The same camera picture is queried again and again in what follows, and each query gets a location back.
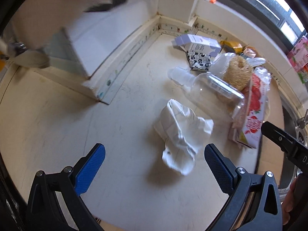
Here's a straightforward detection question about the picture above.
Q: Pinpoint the clear plastic bottle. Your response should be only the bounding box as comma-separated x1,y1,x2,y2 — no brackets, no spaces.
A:
168,67,245,121

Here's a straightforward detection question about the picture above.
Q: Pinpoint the white paper bag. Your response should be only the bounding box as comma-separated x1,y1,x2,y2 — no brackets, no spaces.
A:
154,99,214,176

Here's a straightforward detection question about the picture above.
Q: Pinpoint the person's right hand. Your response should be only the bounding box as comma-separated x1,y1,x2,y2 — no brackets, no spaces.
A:
281,177,298,225

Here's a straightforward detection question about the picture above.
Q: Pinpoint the stainless steel sink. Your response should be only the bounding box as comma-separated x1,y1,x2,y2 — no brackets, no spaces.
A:
279,107,307,189

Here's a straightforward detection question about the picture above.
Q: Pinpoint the brown cardboard sheet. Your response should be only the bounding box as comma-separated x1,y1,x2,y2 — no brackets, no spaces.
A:
256,136,284,185

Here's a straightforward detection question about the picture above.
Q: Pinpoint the red strawberry snack bag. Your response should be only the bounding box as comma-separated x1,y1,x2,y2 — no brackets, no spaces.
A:
228,66,271,149

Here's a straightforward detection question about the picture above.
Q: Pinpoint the pink detergent bottle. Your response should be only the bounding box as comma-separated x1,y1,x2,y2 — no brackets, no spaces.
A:
287,35,308,84

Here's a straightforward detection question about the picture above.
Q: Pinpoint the straw loofah scrubber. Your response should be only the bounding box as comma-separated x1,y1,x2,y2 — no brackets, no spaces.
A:
222,55,253,91

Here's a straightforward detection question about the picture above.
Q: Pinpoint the clear plastic bag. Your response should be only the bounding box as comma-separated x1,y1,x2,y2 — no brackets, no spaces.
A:
208,53,266,78

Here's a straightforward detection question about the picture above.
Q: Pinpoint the orange snack wrapper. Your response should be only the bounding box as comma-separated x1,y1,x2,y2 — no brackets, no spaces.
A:
219,40,257,59

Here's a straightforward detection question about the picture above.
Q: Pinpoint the black white patterned box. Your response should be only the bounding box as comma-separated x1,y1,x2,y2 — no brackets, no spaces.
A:
186,51,212,72

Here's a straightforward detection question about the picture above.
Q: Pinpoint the white purple carton box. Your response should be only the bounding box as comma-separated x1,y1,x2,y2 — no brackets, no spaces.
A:
172,34,221,57

